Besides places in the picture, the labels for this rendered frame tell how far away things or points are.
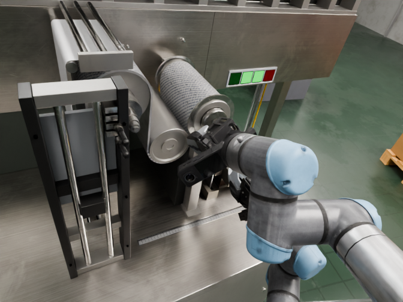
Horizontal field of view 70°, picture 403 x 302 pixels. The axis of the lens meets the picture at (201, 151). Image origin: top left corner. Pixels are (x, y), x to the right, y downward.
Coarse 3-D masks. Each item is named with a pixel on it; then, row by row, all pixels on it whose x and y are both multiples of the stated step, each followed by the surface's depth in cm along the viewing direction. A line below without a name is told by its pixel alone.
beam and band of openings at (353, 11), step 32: (0, 0) 70; (32, 0) 72; (64, 0) 76; (96, 0) 80; (128, 0) 85; (160, 0) 87; (192, 0) 96; (224, 0) 104; (256, 0) 110; (288, 0) 116; (320, 0) 121; (352, 0) 125
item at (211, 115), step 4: (212, 108) 77; (216, 108) 77; (220, 108) 78; (208, 112) 77; (212, 112) 76; (216, 112) 77; (220, 112) 77; (224, 112) 78; (204, 116) 77; (208, 116) 76; (212, 116) 77; (216, 116) 78; (220, 116) 78; (224, 116) 79; (200, 120) 78; (204, 120) 77; (208, 120) 77; (212, 120) 78; (220, 120) 80; (224, 120) 80; (200, 124) 79; (204, 124) 77; (208, 124) 78
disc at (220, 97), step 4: (208, 96) 75; (212, 96) 75; (216, 96) 76; (220, 96) 76; (224, 96) 77; (204, 100) 75; (208, 100) 75; (212, 100) 76; (220, 100) 77; (224, 100) 78; (228, 100) 79; (200, 104) 75; (204, 104) 76; (228, 104) 80; (232, 104) 80; (196, 108) 75; (232, 108) 81; (192, 112) 75; (196, 112) 76; (232, 112) 82; (192, 116) 76; (232, 116) 83; (188, 120) 77; (192, 120) 77; (188, 124) 78; (192, 124) 78; (188, 128) 79; (192, 128) 79
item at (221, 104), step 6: (162, 72) 93; (210, 102) 76; (216, 102) 77; (222, 102) 78; (204, 108) 76; (222, 108) 79; (228, 108) 80; (198, 114) 76; (228, 114) 82; (198, 120) 78; (198, 126) 79
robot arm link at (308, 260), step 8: (296, 248) 64; (304, 248) 64; (312, 248) 64; (296, 256) 64; (304, 256) 63; (312, 256) 63; (320, 256) 63; (280, 264) 69; (288, 264) 66; (296, 264) 64; (304, 264) 62; (312, 264) 62; (320, 264) 62; (288, 272) 68; (296, 272) 64; (304, 272) 62; (312, 272) 63
